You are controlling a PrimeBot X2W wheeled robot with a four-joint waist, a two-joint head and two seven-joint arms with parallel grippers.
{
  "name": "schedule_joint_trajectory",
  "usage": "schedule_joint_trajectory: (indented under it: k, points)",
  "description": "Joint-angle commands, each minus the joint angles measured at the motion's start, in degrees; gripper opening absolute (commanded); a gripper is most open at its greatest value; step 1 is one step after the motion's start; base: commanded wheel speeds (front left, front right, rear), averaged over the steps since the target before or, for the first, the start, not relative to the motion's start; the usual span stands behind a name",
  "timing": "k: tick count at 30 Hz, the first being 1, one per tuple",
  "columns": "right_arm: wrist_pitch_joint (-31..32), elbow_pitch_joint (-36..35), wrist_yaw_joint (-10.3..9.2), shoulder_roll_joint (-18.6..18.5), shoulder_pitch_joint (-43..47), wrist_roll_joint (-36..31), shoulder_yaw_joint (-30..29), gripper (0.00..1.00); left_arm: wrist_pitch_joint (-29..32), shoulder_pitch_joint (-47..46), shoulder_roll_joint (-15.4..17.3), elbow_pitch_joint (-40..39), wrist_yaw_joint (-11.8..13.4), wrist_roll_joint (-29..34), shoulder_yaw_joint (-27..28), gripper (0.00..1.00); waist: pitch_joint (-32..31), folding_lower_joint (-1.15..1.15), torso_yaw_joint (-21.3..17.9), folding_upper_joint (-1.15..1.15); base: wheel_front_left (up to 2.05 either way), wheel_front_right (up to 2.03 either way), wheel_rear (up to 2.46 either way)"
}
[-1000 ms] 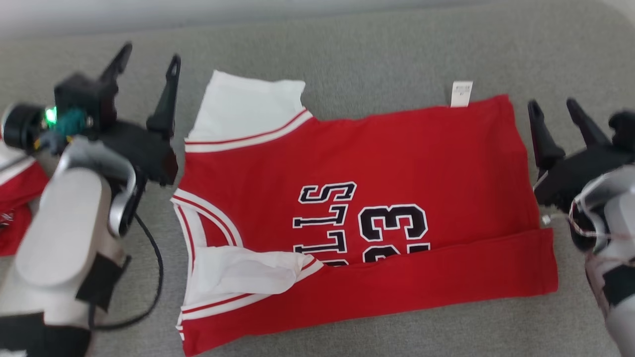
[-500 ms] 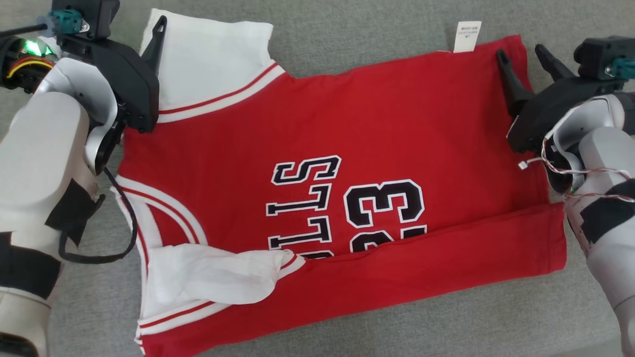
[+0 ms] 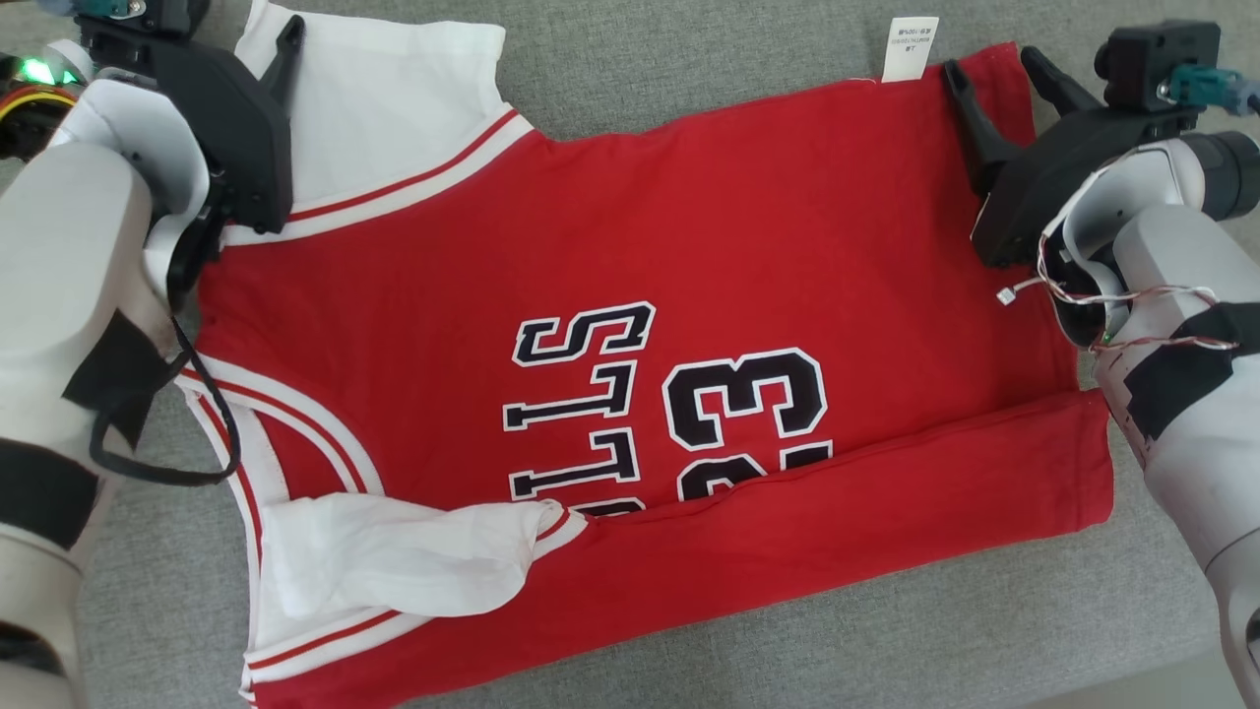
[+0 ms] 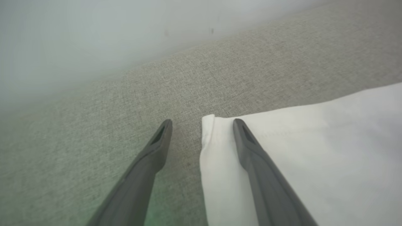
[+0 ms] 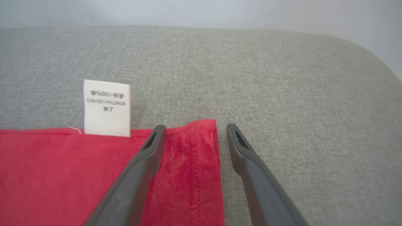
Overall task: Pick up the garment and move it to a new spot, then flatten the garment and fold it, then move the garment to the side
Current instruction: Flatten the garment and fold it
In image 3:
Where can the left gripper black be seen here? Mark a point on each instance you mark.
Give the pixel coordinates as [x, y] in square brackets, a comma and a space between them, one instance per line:
[241, 148]

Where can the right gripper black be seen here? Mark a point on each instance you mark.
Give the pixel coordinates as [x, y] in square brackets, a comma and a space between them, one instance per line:
[1053, 167]

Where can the red jersey with white sleeves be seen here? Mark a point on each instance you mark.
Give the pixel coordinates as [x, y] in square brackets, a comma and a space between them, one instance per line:
[640, 226]

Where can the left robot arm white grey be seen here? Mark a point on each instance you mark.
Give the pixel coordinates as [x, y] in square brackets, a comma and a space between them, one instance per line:
[59, 256]

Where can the grey fabric sofa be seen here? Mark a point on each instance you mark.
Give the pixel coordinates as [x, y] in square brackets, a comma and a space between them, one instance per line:
[984, 630]

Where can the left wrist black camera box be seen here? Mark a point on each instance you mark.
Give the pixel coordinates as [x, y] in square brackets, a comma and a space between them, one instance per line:
[162, 18]

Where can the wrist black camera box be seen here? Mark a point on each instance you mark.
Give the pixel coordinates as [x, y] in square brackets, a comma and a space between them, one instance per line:
[162, 18]
[1147, 59]

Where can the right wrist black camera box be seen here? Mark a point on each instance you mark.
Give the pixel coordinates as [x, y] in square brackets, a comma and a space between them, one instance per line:
[1147, 59]

